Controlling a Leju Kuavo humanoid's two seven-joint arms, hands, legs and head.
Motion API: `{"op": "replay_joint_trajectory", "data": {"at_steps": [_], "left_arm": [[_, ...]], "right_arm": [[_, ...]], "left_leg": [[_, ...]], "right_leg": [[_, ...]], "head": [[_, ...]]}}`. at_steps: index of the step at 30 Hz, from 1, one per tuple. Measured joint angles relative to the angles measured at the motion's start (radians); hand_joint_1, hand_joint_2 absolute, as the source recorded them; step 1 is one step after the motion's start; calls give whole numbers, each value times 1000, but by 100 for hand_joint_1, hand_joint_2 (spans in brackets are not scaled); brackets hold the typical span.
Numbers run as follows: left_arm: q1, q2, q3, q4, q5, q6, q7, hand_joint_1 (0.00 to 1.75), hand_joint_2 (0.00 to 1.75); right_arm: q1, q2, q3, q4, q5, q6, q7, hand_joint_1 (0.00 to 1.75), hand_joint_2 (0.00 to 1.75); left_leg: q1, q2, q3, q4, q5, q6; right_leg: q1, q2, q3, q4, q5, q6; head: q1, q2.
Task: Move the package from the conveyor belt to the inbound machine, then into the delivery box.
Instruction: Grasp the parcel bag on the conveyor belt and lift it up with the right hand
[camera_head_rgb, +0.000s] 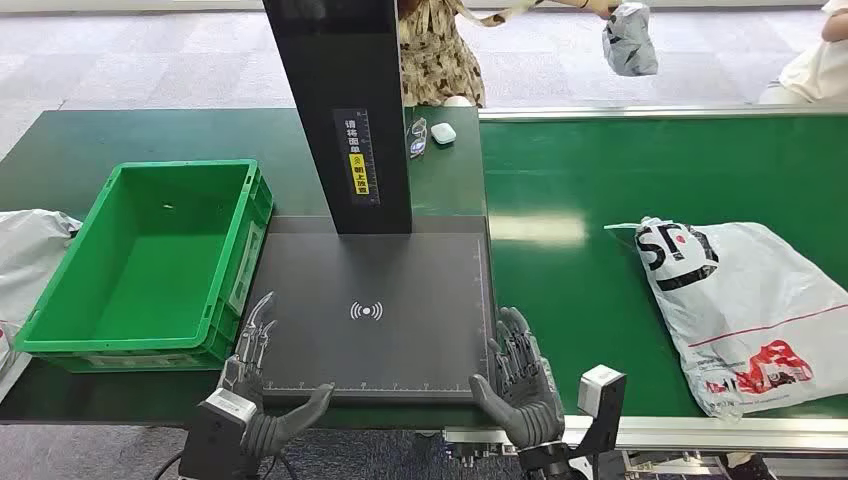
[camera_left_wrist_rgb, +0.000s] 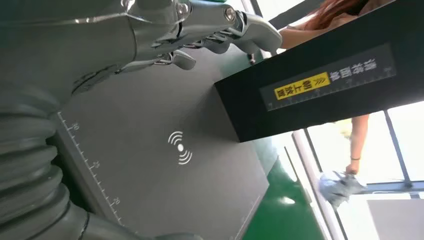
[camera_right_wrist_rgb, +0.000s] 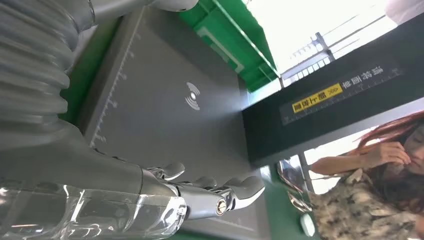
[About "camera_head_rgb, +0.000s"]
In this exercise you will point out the green conveyor belt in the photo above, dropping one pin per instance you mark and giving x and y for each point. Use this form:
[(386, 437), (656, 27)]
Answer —
[(596, 166)]

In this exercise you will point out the small grey courier bag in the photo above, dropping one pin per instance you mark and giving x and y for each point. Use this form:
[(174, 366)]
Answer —
[(629, 46)]

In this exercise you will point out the white earbuds case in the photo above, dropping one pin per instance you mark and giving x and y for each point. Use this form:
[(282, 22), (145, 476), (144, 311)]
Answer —
[(443, 133)]

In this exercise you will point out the dark green table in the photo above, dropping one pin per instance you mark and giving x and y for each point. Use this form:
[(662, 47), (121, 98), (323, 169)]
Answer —
[(66, 146)]

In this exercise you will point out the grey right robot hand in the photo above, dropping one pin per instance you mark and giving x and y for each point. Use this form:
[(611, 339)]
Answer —
[(530, 404)]

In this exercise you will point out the eyeglasses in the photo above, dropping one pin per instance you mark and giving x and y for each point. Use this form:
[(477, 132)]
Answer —
[(417, 142)]

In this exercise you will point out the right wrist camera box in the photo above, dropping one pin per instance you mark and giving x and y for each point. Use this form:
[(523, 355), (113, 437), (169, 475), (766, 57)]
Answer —
[(599, 383)]

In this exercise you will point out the black yellow machine label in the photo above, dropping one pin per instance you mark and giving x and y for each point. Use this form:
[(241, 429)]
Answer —
[(358, 172)]

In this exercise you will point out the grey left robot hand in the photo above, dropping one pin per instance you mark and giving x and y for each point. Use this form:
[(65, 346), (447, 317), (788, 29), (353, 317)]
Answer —
[(278, 427)]

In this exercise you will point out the person's dark shoe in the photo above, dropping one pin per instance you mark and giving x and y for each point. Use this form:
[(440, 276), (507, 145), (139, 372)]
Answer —
[(752, 469)]

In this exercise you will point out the person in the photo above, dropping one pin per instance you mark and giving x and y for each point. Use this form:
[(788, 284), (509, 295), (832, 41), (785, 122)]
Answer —
[(437, 60), (815, 73)]

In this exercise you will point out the black inbound scanning machine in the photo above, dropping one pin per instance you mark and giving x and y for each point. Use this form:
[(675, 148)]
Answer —
[(344, 66)]

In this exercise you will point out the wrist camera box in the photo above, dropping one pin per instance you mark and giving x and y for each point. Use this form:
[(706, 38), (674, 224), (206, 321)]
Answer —
[(215, 437), (599, 383)]

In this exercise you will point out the white courier bag package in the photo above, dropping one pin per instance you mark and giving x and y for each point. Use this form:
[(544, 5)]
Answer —
[(748, 298)]

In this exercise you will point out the green plastic crate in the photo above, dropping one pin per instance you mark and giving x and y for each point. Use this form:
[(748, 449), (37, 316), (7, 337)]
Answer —
[(152, 265)]

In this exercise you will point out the white plastic bag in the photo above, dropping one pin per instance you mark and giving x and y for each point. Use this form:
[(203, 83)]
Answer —
[(26, 252)]

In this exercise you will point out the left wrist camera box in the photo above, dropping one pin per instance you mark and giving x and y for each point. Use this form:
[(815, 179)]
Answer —
[(215, 437)]

